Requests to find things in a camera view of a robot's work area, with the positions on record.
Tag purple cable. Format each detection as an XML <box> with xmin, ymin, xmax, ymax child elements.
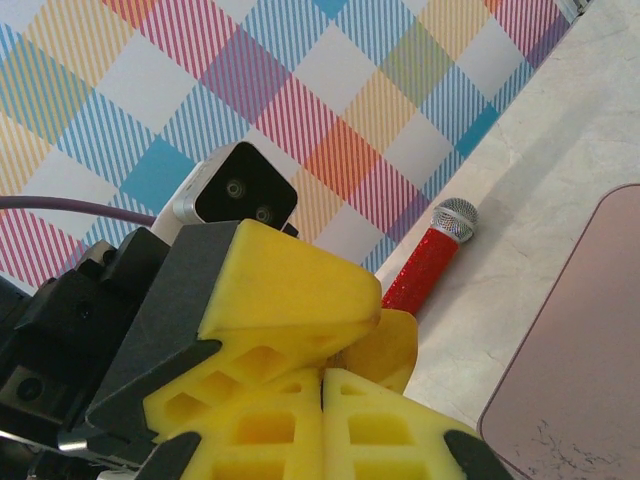
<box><xmin>0</xmin><ymin>195</ymin><xmax>157</xmax><ymax>227</ymax></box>

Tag colourful checked mat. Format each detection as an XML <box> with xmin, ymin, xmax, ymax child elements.
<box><xmin>0</xmin><ymin>0</ymin><xmax>584</xmax><ymax>292</ymax></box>

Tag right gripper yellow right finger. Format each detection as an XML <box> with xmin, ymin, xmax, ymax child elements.
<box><xmin>323</xmin><ymin>367</ymin><xmax>516</xmax><ymax>480</ymax></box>

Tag white and black camera box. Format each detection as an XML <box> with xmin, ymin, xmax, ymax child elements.
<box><xmin>149</xmin><ymin>141</ymin><xmax>301</xmax><ymax>242</ymax></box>

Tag silver metal bracket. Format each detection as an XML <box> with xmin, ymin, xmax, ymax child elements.
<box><xmin>562</xmin><ymin>0</ymin><xmax>596</xmax><ymax>19</ymax></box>

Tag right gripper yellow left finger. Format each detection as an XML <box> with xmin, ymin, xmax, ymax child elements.
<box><xmin>134</xmin><ymin>370</ymin><xmax>326</xmax><ymax>480</ymax></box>

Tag red glitter toy microphone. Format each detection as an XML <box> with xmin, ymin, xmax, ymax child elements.
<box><xmin>381</xmin><ymin>197</ymin><xmax>480</xmax><ymax>314</ymax></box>

